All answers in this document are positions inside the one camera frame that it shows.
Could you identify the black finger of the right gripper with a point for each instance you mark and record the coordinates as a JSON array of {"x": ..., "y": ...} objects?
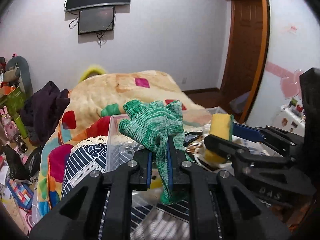
[
  {"x": 281, "y": 141},
  {"x": 247, "y": 166}
]

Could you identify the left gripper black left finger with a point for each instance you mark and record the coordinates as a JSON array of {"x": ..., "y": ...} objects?
[{"x": 99, "y": 207}]

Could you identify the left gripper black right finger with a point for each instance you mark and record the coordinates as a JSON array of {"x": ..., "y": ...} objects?
[{"x": 220, "y": 207}]

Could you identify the clear plastic storage box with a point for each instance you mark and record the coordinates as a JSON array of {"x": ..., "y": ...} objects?
[{"x": 121, "y": 148}]

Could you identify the yellow green sponge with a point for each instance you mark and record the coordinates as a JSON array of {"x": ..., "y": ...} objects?
[{"x": 221, "y": 126}]

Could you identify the yellow cartoon print cloth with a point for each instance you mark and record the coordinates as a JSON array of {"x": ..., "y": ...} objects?
[{"x": 195, "y": 148}]

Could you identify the green knit glove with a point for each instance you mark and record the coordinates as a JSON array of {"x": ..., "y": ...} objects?
[{"x": 150, "y": 125}]

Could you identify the yellow fuzzy ball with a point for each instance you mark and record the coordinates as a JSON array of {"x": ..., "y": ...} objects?
[{"x": 156, "y": 181}]

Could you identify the colourful fleece blanket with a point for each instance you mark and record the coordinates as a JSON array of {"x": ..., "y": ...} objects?
[{"x": 92, "y": 103}]

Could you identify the brown wooden door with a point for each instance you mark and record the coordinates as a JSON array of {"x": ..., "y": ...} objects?
[{"x": 247, "y": 51}]

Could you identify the dark purple clothing pile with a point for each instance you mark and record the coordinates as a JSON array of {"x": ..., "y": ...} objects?
[{"x": 42, "y": 111}]

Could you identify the yellow plush headboard toy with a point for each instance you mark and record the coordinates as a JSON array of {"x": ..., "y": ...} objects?
[{"x": 92, "y": 70}]

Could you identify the pink rabbit toy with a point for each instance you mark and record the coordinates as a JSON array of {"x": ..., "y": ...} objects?
[{"x": 11, "y": 132}]

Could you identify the green cardboard box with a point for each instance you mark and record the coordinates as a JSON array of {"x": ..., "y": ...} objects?
[{"x": 13, "y": 98}]

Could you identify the grey green plush dinosaur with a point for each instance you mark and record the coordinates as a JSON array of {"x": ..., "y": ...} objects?
[{"x": 17, "y": 73}]

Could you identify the pink heart wall sticker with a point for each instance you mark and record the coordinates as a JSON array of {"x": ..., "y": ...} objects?
[{"x": 290, "y": 84}]

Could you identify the small black wall monitor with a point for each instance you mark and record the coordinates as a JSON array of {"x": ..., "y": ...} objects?
[{"x": 94, "y": 20}]

